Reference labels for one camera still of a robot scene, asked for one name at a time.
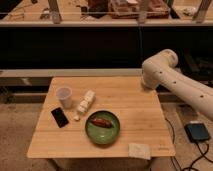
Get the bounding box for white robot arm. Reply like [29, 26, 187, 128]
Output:
[142, 49, 213, 121]

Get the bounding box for white block stack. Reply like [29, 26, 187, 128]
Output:
[77, 90, 95, 114]

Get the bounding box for wooden table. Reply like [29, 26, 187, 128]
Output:
[27, 76, 175, 159]

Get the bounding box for brown sausage in bowl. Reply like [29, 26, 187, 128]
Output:
[90, 118, 112, 128]

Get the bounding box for green bowl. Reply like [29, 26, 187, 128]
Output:
[85, 110, 120, 145]

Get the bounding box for translucent plastic cup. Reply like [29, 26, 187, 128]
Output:
[56, 87, 72, 109]

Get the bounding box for small white piece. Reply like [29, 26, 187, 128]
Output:
[74, 115, 80, 121]

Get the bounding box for black smartphone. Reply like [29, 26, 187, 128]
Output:
[51, 107, 69, 128]

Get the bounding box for beige sponge cloth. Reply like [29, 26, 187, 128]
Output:
[128, 143, 151, 160]

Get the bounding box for red brown tray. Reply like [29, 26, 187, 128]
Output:
[108, 0, 170, 18]

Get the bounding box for black floor box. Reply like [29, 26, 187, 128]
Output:
[184, 123, 211, 143]

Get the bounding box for wooden shelf bench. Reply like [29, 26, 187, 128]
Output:
[0, 0, 213, 27]

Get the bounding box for black cable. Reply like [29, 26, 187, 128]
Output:
[165, 117, 213, 171]

